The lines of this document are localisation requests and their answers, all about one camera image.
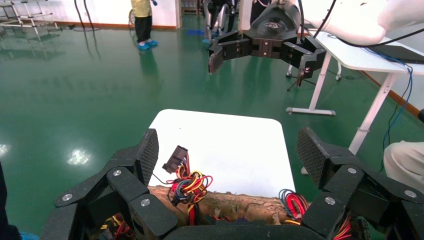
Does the white desk with metal legs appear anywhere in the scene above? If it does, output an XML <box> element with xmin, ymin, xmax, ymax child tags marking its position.
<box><xmin>285</xmin><ymin>23</ymin><xmax>424</xmax><ymax>157</ymax></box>

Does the metal frame rack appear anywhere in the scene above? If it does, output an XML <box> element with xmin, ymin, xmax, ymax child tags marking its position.
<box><xmin>0</xmin><ymin>0</ymin><xmax>60</xmax><ymax>36</ymax></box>

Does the person in dark clothes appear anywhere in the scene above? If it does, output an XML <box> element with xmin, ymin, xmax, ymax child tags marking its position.
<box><xmin>249</xmin><ymin>0</ymin><xmax>277</xmax><ymax>26</ymax></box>

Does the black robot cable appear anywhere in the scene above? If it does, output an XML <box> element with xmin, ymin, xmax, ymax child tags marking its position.
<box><xmin>326</xmin><ymin>28</ymin><xmax>424</xmax><ymax>48</ymax></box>
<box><xmin>312</xmin><ymin>0</ymin><xmax>338</xmax><ymax>39</ymax></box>
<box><xmin>296</xmin><ymin>0</ymin><xmax>306</xmax><ymax>42</ymax></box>

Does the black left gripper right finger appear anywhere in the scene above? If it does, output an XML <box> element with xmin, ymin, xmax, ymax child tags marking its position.
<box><xmin>296</xmin><ymin>126</ymin><xmax>424</xmax><ymax>240</ymax></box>

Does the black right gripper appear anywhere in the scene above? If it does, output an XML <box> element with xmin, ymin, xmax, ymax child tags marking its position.
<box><xmin>207</xmin><ymin>1</ymin><xmax>328</xmax><ymax>88</ymax></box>

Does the person in dark trousers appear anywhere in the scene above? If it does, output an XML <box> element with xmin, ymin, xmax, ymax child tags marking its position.
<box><xmin>201</xmin><ymin>0</ymin><xmax>240</xmax><ymax>45</ymax></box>

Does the black hanging hose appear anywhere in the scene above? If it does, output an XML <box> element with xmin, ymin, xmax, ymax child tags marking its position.
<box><xmin>72</xmin><ymin>0</ymin><xmax>88</xmax><ymax>31</ymax></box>
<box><xmin>82</xmin><ymin>0</ymin><xmax>102</xmax><ymax>32</ymax></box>

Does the person in yellow top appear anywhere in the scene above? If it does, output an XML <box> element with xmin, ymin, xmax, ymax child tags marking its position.
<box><xmin>130</xmin><ymin>0</ymin><xmax>159</xmax><ymax>46</ymax></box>

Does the person in black clothes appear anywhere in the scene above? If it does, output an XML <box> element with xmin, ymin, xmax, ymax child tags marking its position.
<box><xmin>0</xmin><ymin>160</ymin><xmax>21</xmax><ymax>240</ymax></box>

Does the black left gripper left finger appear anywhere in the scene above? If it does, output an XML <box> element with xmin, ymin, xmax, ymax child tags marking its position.
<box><xmin>54</xmin><ymin>128</ymin><xmax>178</xmax><ymax>240</ymax></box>

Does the colourful power supply cable bundle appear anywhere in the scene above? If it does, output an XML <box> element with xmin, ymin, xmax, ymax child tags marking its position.
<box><xmin>99</xmin><ymin>213</ymin><xmax>135</xmax><ymax>240</ymax></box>
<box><xmin>152</xmin><ymin>145</ymin><xmax>214</xmax><ymax>227</ymax></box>
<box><xmin>333</xmin><ymin>215</ymin><xmax>353</xmax><ymax>240</ymax></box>
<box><xmin>278</xmin><ymin>188</ymin><xmax>311</xmax><ymax>226</ymax></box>

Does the brown cardboard divider box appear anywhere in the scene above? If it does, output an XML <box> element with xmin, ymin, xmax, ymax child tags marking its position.
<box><xmin>147</xmin><ymin>184</ymin><xmax>314</xmax><ymax>229</ymax></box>

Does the thin blue cable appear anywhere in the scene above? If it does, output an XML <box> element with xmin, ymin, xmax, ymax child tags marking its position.
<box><xmin>364</xmin><ymin>47</ymin><xmax>415</xmax><ymax>174</ymax></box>

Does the black tripod stand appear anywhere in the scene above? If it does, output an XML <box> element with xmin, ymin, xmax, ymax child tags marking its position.
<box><xmin>286</xmin><ymin>64</ymin><xmax>318</xmax><ymax>92</ymax></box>

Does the black laptop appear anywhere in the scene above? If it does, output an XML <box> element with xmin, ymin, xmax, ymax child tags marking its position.
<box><xmin>369</xmin><ymin>43</ymin><xmax>424</xmax><ymax>65</ymax></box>

